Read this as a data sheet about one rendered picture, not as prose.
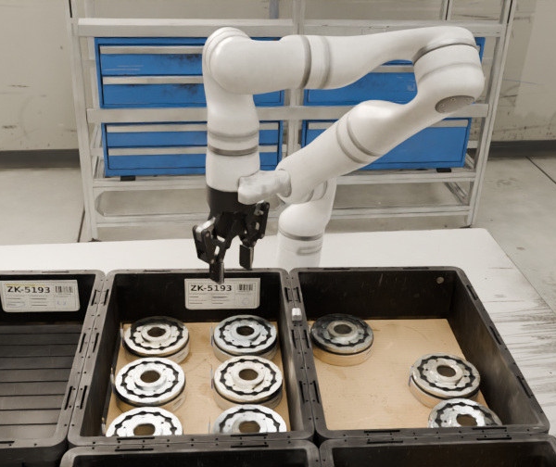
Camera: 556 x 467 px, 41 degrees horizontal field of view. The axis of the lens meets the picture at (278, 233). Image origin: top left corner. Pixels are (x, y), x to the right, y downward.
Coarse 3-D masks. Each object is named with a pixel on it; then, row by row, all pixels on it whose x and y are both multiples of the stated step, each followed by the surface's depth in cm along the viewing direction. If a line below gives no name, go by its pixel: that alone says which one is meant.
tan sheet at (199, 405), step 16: (192, 336) 123; (208, 336) 123; (192, 352) 119; (208, 352) 119; (192, 368) 116; (208, 368) 116; (192, 384) 112; (208, 384) 113; (112, 400) 109; (192, 400) 109; (208, 400) 109; (112, 416) 106; (176, 416) 106; (192, 416) 106; (208, 416) 106; (288, 416) 107; (192, 432) 103
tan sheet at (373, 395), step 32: (384, 320) 129; (416, 320) 129; (384, 352) 121; (416, 352) 121; (448, 352) 122; (320, 384) 113; (352, 384) 114; (384, 384) 114; (352, 416) 107; (384, 416) 108; (416, 416) 108
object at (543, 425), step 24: (480, 312) 114; (312, 360) 102; (504, 360) 104; (312, 384) 98; (312, 408) 94; (528, 408) 96; (336, 432) 90; (360, 432) 91; (384, 432) 91; (408, 432) 91; (432, 432) 91; (456, 432) 91; (480, 432) 91; (504, 432) 92; (528, 432) 92
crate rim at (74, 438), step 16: (112, 272) 121; (128, 272) 121; (144, 272) 121; (160, 272) 121; (176, 272) 121; (192, 272) 122; (208, 272) 122; (224, 272) 122; (240, 272) 122; (256, 272) 123; (272, 272) 123; (112, 288) 117; (288, 288) 118; (288, 304) 114; (96, 320) 109; (288, 320) 111; (96, 336) 108; (96, 352) 102; (304, 368) 101; (80, 384) 97; (304, 384) 98; (80, 400) 94; (304, 400) 96; (80, 416) 91; (304, 416) 93; (80, 432) 89; (256, 432) 90; (272, 432) 90; (288, 432) 90; (304, 432) 90
